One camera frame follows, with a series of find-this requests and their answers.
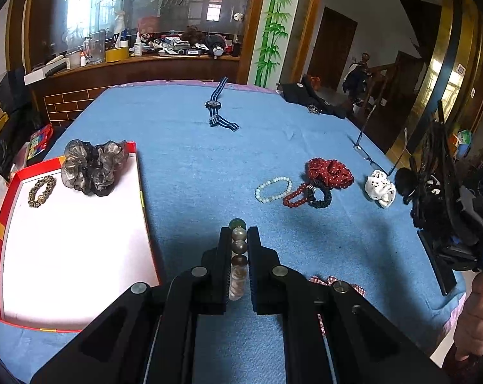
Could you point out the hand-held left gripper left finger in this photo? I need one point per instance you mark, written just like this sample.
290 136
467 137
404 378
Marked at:
226 256

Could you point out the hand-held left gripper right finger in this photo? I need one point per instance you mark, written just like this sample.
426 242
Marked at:
252 256

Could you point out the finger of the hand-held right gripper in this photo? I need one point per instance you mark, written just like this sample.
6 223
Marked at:
441 160
439 264

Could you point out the white black-dotted scrunchie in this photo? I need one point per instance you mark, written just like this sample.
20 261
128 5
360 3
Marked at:
379 190

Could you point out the red plaid scrunchie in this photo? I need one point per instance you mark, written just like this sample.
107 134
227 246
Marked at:
321 280

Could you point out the small black scrunchie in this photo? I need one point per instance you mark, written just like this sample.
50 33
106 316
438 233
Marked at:
325 202

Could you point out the red box with white inside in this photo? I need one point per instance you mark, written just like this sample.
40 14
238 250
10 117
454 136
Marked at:
65 256

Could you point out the person's right hand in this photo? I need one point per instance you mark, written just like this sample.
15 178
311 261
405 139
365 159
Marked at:
477 320

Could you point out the eyeglasses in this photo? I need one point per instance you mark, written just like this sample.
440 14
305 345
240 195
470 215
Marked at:
358 147

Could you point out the blue tablecloth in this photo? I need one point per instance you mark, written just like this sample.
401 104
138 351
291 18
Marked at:
205 160

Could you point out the red white-dotted scrunchie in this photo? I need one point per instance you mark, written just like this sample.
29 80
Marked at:
333 172

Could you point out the coat rack with dark jacket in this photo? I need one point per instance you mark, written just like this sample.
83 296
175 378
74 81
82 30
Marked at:
357 80

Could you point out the metal keyring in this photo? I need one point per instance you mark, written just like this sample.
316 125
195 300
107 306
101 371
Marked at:
313 109

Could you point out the orange bag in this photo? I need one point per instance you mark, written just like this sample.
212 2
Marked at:
314 81

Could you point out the brown wooden door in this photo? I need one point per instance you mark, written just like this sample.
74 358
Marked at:
331 52

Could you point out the black cloth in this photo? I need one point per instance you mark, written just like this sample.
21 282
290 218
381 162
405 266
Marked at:
301 92

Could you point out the grey organza scrunchie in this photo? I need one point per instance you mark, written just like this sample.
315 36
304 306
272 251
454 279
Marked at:
77 168

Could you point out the wooden counter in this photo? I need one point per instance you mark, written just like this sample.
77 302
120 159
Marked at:
145 76

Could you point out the small round alarm clock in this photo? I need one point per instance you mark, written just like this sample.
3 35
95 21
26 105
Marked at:
218 51

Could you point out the pile of clutter on counter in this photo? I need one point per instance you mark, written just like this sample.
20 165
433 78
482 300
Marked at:
185 44

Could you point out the colourful toy box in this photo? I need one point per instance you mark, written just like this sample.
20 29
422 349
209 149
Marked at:
40 142

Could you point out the white glue bottle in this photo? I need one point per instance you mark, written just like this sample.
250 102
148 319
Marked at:
138 48

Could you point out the yellow container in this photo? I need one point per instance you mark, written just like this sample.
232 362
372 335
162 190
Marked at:
117 55

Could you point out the clear plastic pitcher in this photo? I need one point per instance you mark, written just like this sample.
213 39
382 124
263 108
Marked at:
95 48

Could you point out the black plastic bag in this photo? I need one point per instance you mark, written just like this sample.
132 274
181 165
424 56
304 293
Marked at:
17 120

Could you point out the white spray bottle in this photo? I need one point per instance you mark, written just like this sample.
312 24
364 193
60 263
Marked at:
121 28

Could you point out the white flat box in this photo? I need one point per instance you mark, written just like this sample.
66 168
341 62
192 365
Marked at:
41 75

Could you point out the etched glass panel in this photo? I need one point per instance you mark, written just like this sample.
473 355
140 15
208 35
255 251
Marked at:
165 0

